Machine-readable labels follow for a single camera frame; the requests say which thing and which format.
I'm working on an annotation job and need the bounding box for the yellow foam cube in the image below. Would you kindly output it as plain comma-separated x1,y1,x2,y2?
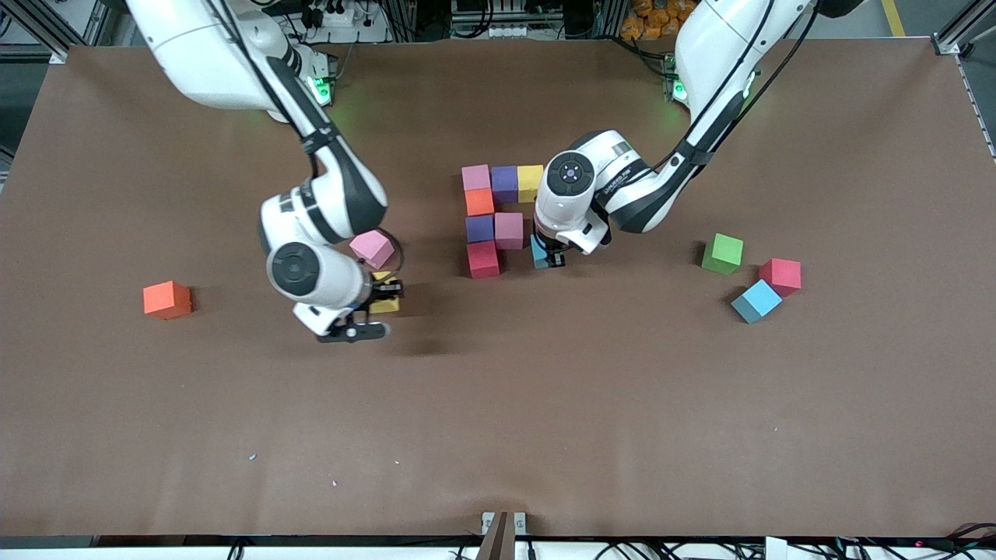
517,165,546,205
367,270,402,315

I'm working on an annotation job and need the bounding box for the red foam cube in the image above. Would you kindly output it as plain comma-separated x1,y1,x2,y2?
467,240,500,280
759,258,802,298

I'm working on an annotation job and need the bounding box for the green foam cube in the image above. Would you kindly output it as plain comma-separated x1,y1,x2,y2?
701,233,744,276

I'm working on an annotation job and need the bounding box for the dark equipment rack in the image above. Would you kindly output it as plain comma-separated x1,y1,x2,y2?
447,0,615,40

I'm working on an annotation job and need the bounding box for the pile of orange toys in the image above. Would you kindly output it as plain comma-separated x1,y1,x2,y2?
620,0,697,41

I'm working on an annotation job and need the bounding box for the large table cover sheet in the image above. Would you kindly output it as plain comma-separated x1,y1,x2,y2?
0,39,996,539

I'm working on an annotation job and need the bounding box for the white power strip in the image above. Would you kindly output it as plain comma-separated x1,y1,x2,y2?
300,0,359,28

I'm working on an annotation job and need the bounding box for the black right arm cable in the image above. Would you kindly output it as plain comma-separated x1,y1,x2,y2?
204,0,405,273

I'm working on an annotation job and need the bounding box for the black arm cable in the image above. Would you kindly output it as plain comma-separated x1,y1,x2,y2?
204,0,405,273
646,0,818,180

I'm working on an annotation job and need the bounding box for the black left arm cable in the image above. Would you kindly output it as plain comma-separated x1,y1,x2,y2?
646,0,818,180

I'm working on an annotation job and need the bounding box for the front camera mount post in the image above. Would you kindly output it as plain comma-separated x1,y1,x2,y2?
481,511,528,560

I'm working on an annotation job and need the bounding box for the aluminium frame profile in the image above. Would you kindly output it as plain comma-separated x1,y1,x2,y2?
930,0,996,106
0,0,117,65

